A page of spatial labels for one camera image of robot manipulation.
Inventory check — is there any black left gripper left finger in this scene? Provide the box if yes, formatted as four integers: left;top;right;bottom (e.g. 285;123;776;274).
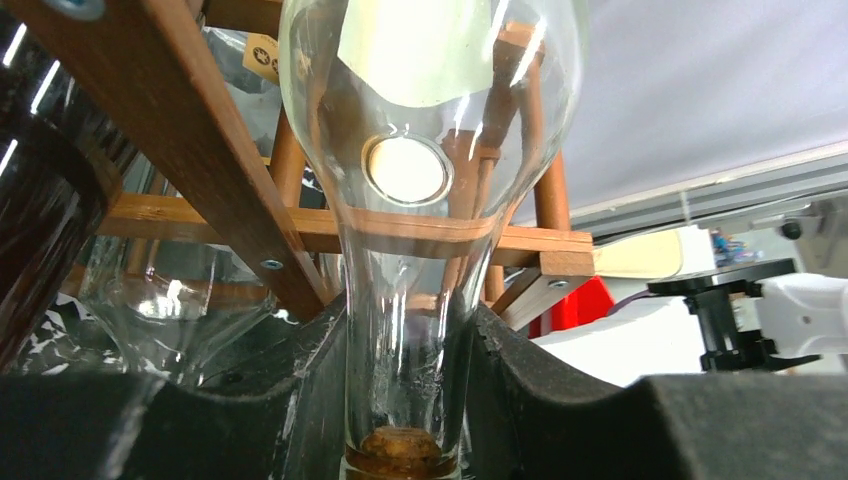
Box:
1;299;345;479

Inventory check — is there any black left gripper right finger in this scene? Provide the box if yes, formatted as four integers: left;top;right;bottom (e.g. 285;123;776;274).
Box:
467;307;847;479

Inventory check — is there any dark green wine bottle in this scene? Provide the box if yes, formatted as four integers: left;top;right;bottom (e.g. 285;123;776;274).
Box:
1;10;138;372

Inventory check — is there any clear glass bottle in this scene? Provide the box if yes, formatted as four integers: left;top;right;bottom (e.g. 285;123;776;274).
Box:
278;1;588;479

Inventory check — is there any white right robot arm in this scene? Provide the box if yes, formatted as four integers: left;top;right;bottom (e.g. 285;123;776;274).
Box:
466;221;847;479

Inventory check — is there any clear empty bottle in rack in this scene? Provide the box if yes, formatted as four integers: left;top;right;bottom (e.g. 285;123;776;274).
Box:
78;236;276;387

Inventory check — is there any wooden wine rack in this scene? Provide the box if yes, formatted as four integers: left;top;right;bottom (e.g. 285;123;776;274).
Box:
0;0;596;333

